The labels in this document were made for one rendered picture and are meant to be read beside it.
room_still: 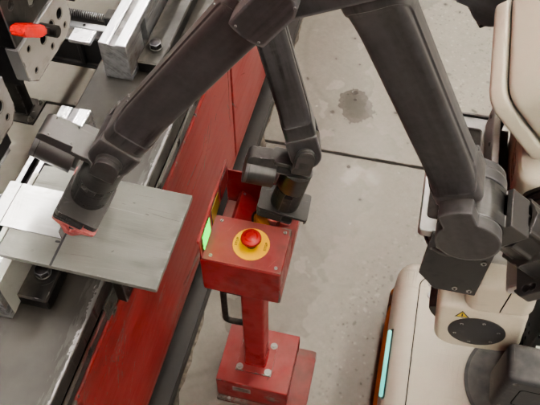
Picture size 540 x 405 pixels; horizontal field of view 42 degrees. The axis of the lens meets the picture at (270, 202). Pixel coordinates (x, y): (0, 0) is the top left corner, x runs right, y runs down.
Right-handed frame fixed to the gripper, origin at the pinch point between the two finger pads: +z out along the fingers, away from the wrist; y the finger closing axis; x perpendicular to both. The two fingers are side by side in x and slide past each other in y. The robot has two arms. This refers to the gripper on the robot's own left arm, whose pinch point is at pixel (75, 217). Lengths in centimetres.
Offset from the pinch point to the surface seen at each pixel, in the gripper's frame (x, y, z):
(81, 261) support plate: 3.6, 6.8, -0.6
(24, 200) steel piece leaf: -8.4, -1.6, 5.5
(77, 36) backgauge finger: -14.6, -39.9, 8.6
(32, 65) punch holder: -15.5, -12.2, -14.1
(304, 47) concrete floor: 52, -156, 88
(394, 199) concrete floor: 93, -90, 66
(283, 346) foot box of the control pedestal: 67, -25, 66
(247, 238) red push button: 30.3, -15.0, 7.2
